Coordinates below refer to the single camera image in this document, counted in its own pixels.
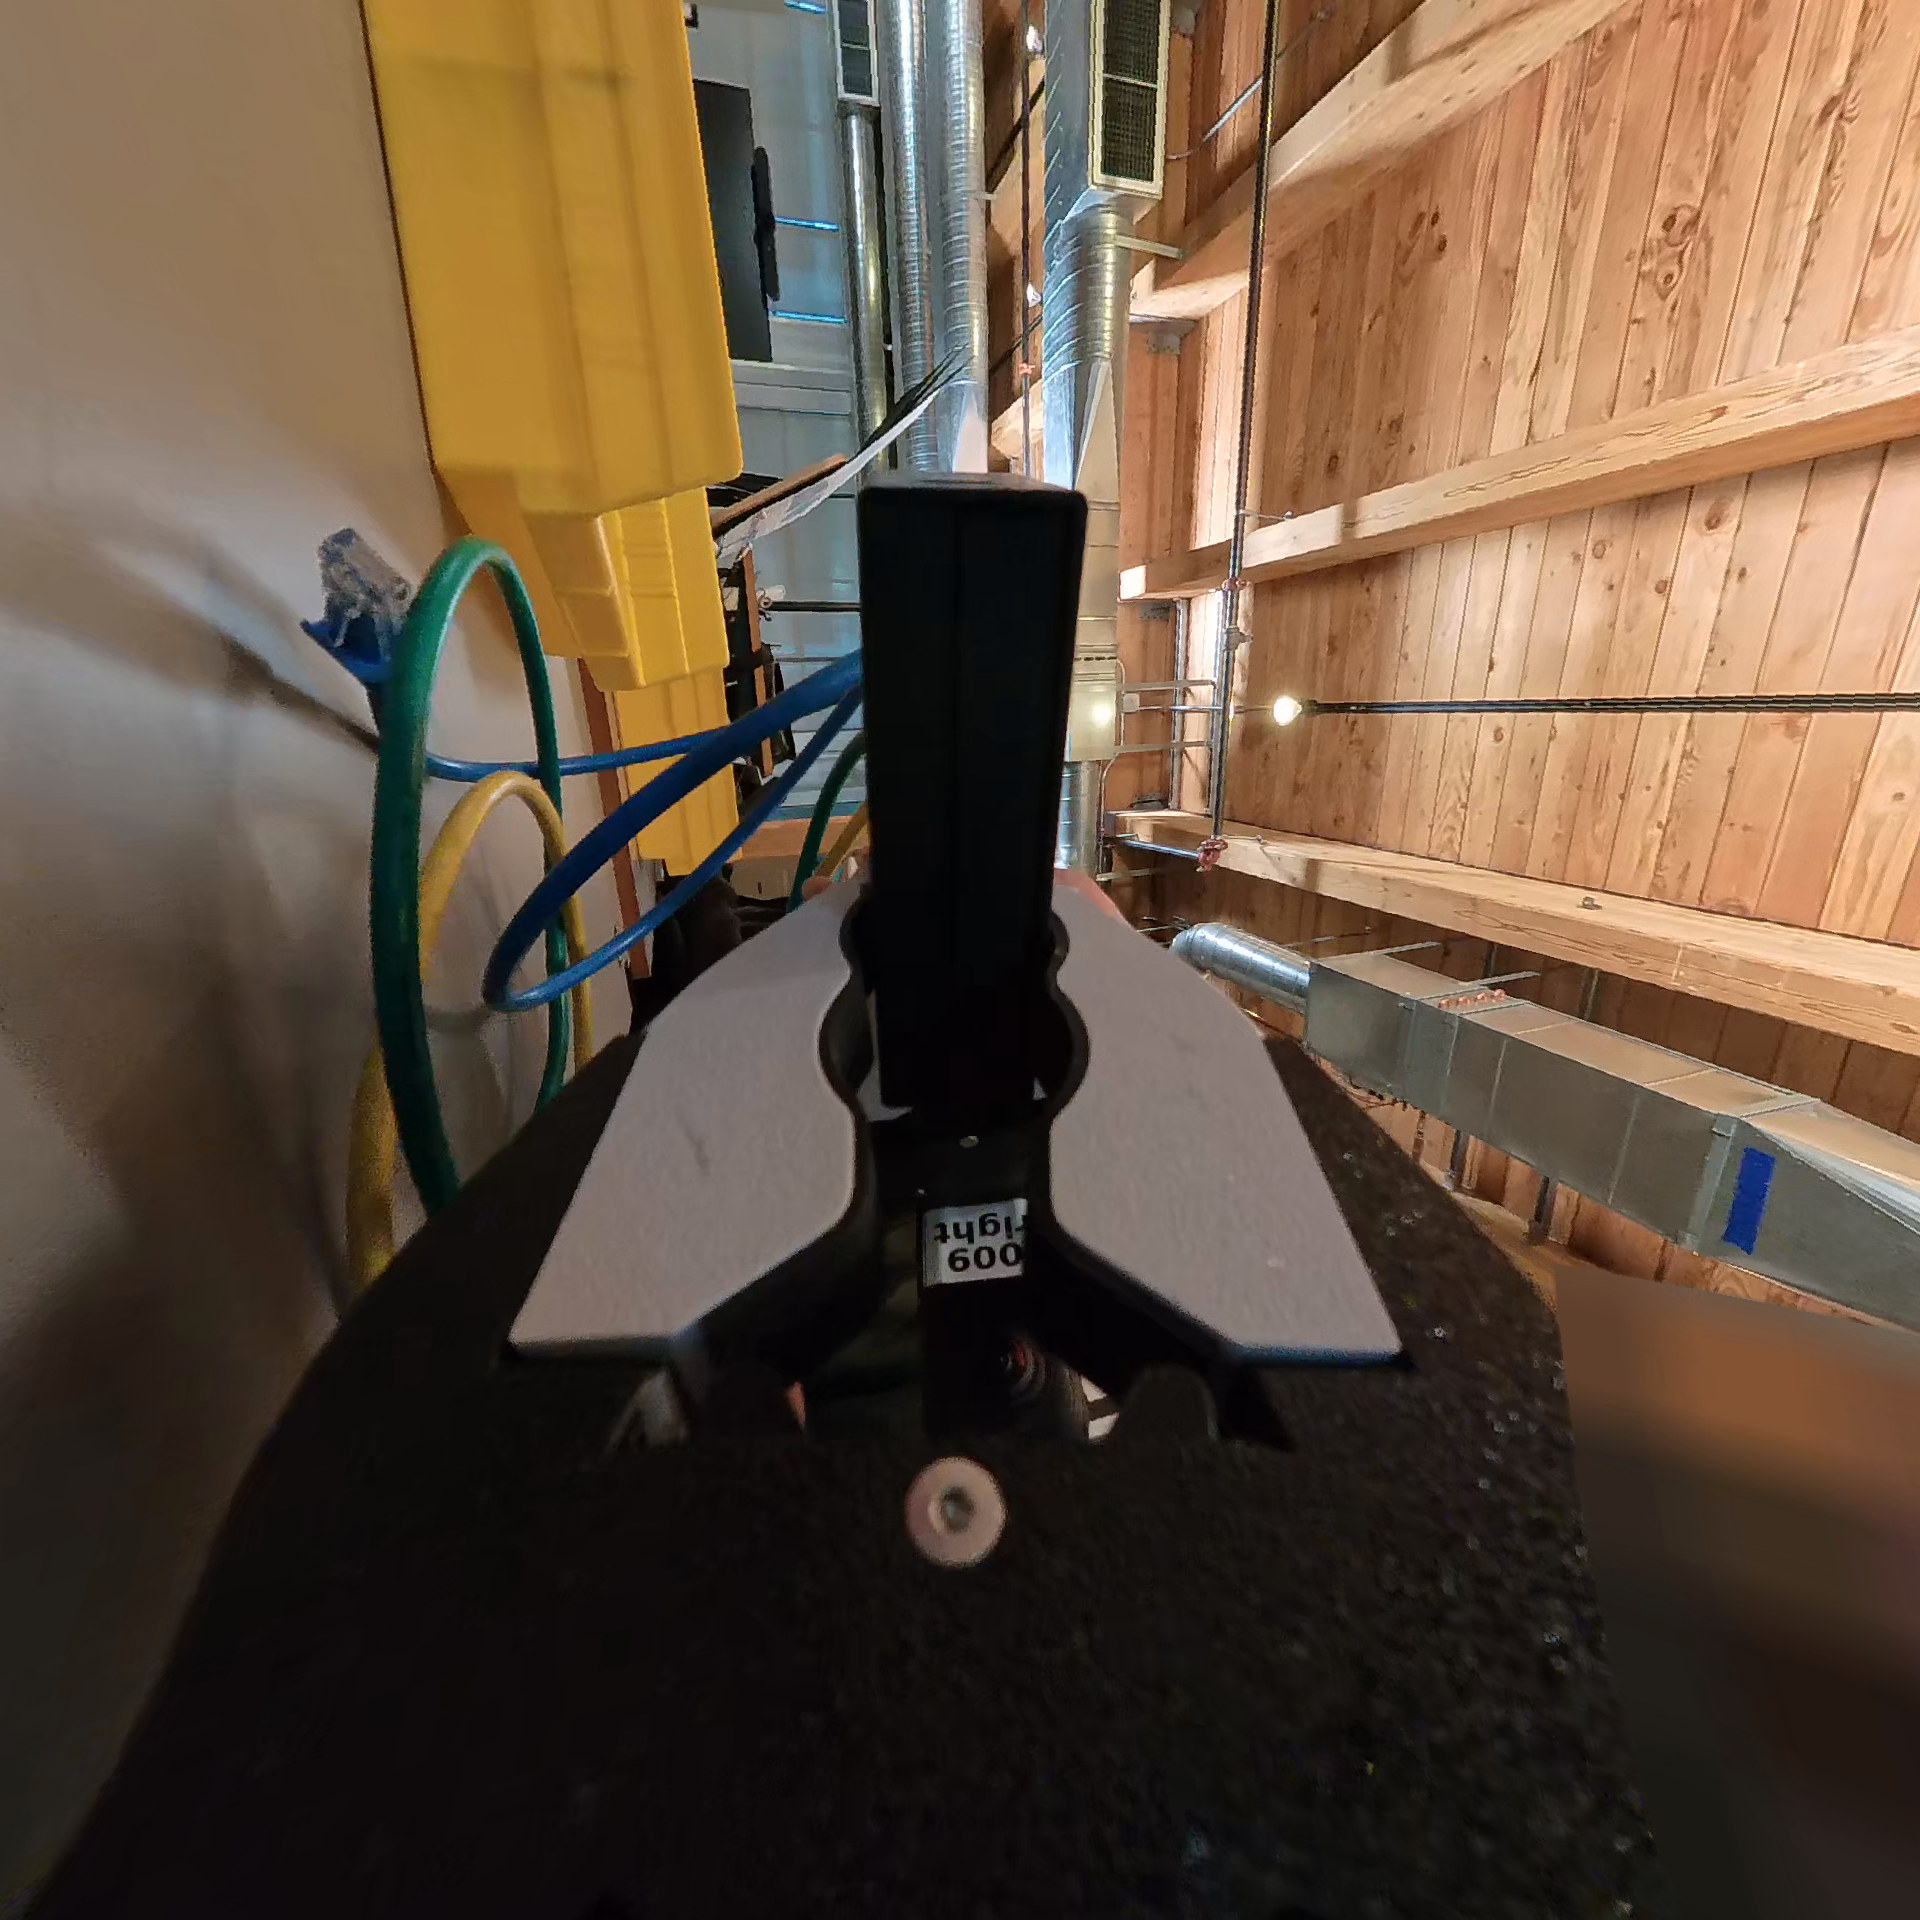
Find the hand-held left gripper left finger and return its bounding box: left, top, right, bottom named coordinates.
left=508, top=885, right=890, bottom=1403

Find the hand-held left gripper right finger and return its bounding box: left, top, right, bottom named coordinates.
left=1024, top=883, right=1409, bottom=1442

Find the yellow ethernet cable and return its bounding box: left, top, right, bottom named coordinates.
left=347, top=773, right=873, bottom=1292

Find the green ethernet cable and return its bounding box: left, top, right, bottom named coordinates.
left=371, top=538, right=873, bottom=1220

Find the black ethernet port block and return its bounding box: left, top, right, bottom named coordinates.
left=857, top=472, right=1089, bottom=1114

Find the blue ethernet cable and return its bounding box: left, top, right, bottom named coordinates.
left=305, top=529, right=869, bottom=1017

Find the yellow plastic bin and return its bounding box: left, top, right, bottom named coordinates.
left=360, top=0, right=747, bottom=876

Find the black metal rod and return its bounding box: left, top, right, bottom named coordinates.
left=1305, top=690, right=1920, bottom=720

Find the thin dark ceiling pipe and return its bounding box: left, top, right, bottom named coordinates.
left=1206, top=0, right=1284, bottom=864

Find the black screen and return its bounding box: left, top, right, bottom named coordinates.
left=692, top=77, right=782, bottom=365

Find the round metal elbow duct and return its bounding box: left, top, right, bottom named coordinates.
left=1171, top=921, right=1314, bottom=1014

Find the rectangular metal duct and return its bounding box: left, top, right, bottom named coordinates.
left=1302, top=958, right=1920, bottom=1337

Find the smooth metal duct pipe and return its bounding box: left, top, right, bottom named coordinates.
left=838, top=105, right=890, bottom=453

